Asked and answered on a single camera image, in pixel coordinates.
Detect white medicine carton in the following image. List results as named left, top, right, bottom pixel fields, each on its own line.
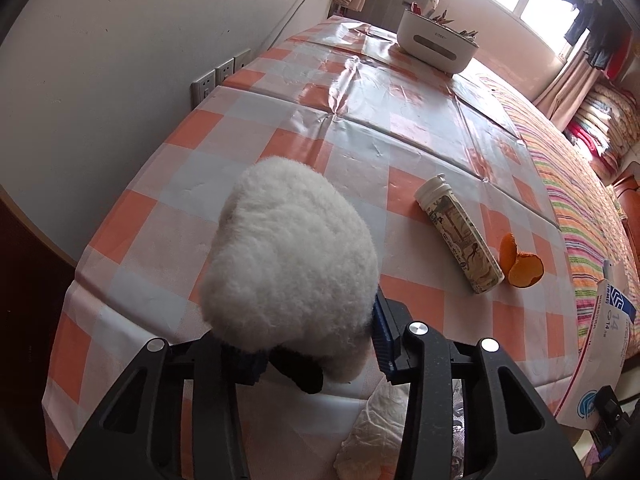
left=555, top=259, right=636, bottom=430

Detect white plush toy with bow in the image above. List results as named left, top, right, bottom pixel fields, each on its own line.
left=198, top=156, right=380, bottom=382

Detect white tube patterned label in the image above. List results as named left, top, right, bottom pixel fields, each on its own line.
left=414, top=174, right=504, bottom=294

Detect white tissue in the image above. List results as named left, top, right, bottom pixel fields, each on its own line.
left=334, top=379, right=410, bottom=480

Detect orange peel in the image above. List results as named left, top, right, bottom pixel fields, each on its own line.
left=499, top=233, right=544, bottom=288

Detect silver pill blister pack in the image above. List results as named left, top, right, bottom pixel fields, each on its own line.
left=450, top=379, right=464, bottom=479

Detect checkered orange white tablecloth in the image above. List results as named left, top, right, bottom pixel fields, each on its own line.
left=42, top=18, right=578, bottom=469

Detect striped colourful bedspread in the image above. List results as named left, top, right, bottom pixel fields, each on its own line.
left=468, top=61, right=639, bottom=347

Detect red wooden headboard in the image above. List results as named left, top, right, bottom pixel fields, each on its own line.
left=613, top=169, right=640, bottom=268

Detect pink curtain right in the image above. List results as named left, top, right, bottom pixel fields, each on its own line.
left=534, top=47, right=601, bottom=131

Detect white desk organizer box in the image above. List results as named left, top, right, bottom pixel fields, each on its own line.
left=397, top=6, right=478, bottom=74

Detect stack of folded quilts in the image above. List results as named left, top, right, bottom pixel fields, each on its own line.
left=564, top=81, right=639, bottom=183

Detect hanging dark clothes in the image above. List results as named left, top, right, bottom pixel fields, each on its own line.
left=562, top=0, right=631, bottom=70

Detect wall power sockets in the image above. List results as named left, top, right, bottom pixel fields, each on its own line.
left=190, top=49, right=252, bottom=108

